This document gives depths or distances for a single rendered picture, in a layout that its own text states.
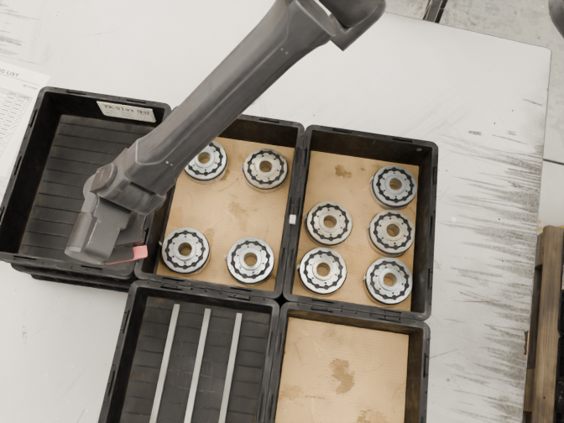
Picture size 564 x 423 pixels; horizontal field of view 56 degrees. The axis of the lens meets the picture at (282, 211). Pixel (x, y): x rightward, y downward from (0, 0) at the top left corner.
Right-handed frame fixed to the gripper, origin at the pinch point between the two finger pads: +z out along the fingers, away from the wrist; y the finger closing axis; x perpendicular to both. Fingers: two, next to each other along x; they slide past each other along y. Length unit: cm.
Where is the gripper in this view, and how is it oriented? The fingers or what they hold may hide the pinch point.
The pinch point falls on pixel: (127, 232)
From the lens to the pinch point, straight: 98.0
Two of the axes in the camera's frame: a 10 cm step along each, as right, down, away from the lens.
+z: -0.9, 3.5, 9.3
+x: 9.7, -1.7, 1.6
